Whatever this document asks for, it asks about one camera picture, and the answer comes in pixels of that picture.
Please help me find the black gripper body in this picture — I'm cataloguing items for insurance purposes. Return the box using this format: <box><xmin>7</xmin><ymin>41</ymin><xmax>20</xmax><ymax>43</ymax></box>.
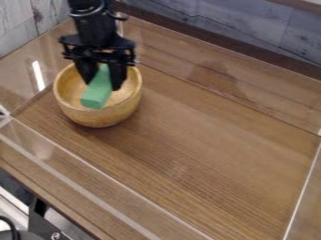
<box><xmin>59</xmin><ymin>12</ymin><xmax>135</xmax><ymax>66</ymax></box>

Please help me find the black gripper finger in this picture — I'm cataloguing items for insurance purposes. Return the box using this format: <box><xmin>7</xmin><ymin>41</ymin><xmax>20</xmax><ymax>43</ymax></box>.
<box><xmin>110</xmin><ymin>63</ymin><xmax>127</xmax><ymax>91</ymax></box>
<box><xmin>74</xmin><ymin>59</ymin><xmax>98</xmax><ymax>84</ymax></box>

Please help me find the green rectangular stick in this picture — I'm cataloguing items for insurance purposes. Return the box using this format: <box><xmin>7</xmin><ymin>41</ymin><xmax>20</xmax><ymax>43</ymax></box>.
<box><xmin>80</xmin><ymin>64</ymin><xmax>112</xmax><ymax>109</ymax></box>

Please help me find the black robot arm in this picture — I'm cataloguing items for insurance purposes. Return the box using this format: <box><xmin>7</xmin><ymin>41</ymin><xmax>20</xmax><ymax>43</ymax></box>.
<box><xmin>59</xmin><ymin>0</ymin><xmax>135</xmax><ymax>91</ymax></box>

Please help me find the wooden bowl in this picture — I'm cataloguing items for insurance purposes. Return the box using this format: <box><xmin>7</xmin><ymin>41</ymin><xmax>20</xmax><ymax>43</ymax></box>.
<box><xmin>52</xmin><ymin>64</ymin><xmax>143</xmax><ymax>128</ymax></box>

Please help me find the clear acrylic corner bracket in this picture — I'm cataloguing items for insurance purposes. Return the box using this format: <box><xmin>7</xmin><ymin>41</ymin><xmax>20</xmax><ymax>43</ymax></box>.
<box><xmin>115</xmin><ymin>12</ymin><xmax>124</xmax><ymax>38</ymax></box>

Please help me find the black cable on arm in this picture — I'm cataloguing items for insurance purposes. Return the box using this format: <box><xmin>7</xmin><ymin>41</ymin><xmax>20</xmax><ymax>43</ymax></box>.
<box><xmin>106</xmin><ymin>8</ymin><xmax>130</xmax><ymax>23</ymax></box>

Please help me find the clear acrylic tray wall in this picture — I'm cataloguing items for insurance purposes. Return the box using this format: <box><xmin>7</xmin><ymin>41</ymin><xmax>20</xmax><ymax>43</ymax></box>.
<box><xmin>0</xmin><ymin>117</ymin><xmax>214</xmax><ymax>240</ymax></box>

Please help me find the black table frame bracket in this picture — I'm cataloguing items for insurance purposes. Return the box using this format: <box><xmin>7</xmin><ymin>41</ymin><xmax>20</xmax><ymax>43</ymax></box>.
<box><xmin>28</xmin><ymin>199</ymin><xmax>72</xmax><ymax>240</ymax></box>

